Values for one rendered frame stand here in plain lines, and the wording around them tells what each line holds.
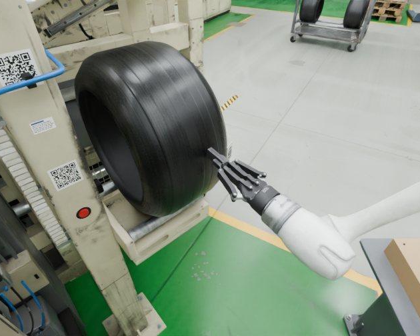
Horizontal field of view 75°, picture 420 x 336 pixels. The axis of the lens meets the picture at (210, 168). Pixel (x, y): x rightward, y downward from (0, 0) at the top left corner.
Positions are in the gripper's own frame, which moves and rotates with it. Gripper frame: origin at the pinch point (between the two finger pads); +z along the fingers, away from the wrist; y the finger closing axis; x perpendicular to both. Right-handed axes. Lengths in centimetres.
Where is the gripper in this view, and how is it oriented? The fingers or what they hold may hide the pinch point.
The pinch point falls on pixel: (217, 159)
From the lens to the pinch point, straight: 78.0
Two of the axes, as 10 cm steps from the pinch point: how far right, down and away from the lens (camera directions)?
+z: -6.6, -5.9, 4.7
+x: -0.9, 6.8, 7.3
